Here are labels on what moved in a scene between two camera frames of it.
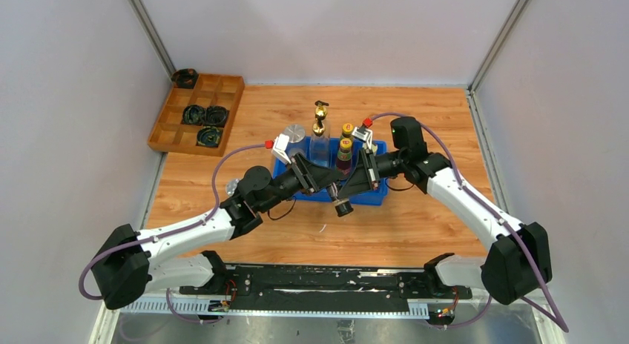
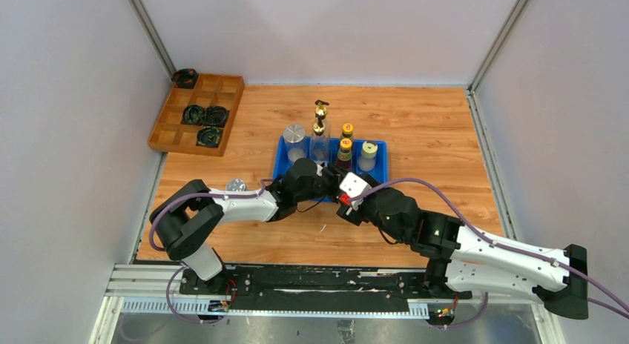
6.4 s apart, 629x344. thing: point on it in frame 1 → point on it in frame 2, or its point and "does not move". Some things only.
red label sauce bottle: x=347 y=131 does not move
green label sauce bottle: x=344 y=157 does not move
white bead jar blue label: x=231 y=186 does not move
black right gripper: x=364 y=177 → x=351 y=214
